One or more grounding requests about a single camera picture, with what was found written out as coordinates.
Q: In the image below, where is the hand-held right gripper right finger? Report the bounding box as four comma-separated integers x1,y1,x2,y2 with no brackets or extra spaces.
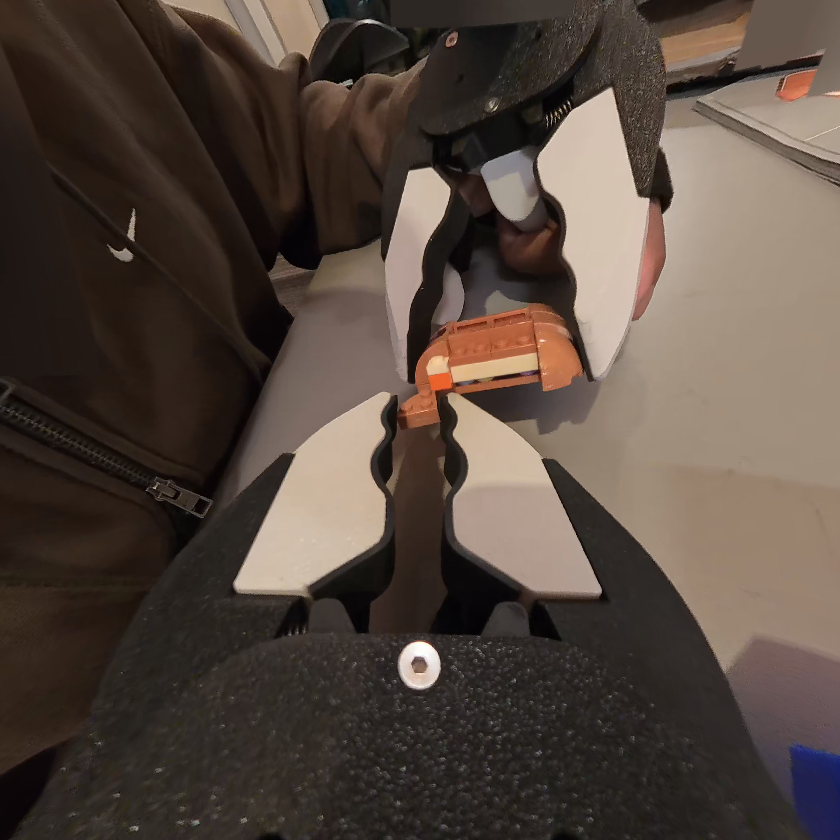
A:
438,392,605,601

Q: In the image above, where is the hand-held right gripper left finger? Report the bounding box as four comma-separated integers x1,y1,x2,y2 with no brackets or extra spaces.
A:
233,392,400,601

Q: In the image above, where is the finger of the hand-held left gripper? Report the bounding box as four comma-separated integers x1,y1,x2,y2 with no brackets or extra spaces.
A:
535,87,651,383
382,166,468,386

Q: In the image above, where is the brown lego model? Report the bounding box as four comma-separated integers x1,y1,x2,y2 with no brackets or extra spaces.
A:
416,303,584,395

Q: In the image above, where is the small brown lego plate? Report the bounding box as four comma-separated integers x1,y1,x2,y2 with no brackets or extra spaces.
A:
398,392,442,432

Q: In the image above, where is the blue plastic bin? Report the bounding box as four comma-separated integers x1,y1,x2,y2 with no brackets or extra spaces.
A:
789,745,840,840

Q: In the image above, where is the person's left forearm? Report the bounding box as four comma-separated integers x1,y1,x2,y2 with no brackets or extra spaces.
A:
272,52,427,270

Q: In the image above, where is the person's left hand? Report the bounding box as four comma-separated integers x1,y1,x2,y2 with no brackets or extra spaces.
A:
497,202,668,322

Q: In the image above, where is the black chair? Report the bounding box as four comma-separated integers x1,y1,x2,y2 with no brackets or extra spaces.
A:
308,18,427,86

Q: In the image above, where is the brown wooden board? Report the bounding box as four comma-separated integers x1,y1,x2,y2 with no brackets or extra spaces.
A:
656,0,746,96

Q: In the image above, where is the grey instruction booklet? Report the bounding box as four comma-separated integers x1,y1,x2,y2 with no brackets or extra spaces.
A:
694,62,840,185

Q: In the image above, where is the brown zip hoodie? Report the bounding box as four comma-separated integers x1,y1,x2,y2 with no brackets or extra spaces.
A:
0,0,312,775

